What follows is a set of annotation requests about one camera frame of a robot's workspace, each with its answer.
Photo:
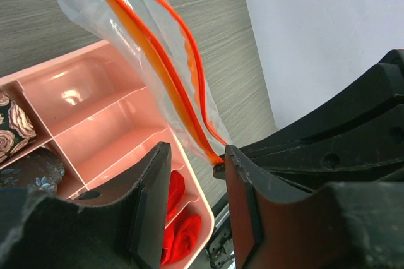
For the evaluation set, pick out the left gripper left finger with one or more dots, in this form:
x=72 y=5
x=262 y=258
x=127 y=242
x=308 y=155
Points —
x=119 y=224

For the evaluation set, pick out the rose pattern rolled sock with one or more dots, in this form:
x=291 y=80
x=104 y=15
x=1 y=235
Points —
x=17 y=130

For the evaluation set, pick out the dark floral rolled sock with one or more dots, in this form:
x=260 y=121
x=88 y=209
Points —
x=40 y=170

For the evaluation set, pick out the red rolled sock lower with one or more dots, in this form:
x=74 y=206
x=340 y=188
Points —
x=180 y=237

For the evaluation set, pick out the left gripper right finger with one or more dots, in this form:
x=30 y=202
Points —
x=341 y=225

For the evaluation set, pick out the clear zip top bag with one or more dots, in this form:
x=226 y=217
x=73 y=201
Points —
x=157 y=43

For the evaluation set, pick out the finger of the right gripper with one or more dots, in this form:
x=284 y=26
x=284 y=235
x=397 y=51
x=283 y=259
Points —
x=355 y=137

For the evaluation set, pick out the red rolled sock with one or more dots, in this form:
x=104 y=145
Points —
x=180 y=237
x=176 y=194

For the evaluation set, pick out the red rolled sock upper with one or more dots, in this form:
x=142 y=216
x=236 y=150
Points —
x=176 y=194

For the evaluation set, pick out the pink divided organizer tray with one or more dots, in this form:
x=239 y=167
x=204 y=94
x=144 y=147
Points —
x=94 y=112

